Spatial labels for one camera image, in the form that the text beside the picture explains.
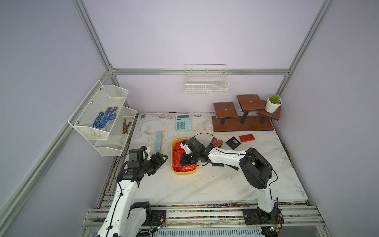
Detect white mesh shelf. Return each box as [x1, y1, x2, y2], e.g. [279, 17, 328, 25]
[94, 106, 137, 157]
[68, 81, 128, 140]

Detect blue dotted work glove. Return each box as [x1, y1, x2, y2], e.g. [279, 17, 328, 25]
[93, 107, 118, 129]

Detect lower white mesh shelf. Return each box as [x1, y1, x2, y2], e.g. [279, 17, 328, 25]
[94, 106, 137, 157]

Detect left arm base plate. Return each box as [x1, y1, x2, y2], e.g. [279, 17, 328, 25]
[125, 201, 167, 227]

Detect upper white mesh shelf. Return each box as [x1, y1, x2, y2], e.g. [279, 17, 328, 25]
[68, 81, 128, 140]

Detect red foil tea bag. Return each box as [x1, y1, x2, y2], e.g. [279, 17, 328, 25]
[239, 134, 255, 142]

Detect yellow storage box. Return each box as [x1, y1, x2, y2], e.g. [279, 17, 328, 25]
[171, 137, 199, 175]

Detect white wire wall basket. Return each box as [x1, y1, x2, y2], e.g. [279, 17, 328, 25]
[184, 64, 229, 95]

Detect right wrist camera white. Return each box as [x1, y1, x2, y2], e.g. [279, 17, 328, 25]
[180, 140, 192, 154]

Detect aluminium frame rail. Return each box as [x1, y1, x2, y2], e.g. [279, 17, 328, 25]
[112, 68, 290, 76]

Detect wooden clothespins bundle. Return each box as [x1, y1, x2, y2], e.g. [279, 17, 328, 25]
[122, 118, 133, 134]

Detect light blue stapler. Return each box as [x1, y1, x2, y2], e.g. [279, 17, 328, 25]
[156, 131, 163, 153]

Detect red foil tea bags pile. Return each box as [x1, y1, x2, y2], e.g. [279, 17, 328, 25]
[173, 140, 196, 172]

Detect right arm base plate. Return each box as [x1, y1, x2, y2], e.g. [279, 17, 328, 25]
[242, 205, 284, 225]

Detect light blue calculator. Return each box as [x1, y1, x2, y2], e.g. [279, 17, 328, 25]
[176, 114, 191, 131]

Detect black barcode tea bag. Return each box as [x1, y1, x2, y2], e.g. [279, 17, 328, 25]
[226, 137, 241, 150]
[211, 163, 224, 167]

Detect brown wooden tiered stand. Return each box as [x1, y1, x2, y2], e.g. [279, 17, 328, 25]
[212, 94, 283, 132]

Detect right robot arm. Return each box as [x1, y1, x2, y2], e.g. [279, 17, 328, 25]
[179, 137, 275, 214]

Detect small potted green plant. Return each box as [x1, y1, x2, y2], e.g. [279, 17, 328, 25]
[265, 95, 283, 113]

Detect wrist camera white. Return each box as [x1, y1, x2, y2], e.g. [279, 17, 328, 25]
[141, 146, 151, 161]
[180, 140, 192, 154]

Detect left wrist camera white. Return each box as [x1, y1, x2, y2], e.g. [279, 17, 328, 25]
[141, 146, 151, 161]

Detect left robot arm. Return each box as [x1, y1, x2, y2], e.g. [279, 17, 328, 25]
[97, 146, 168, 237]

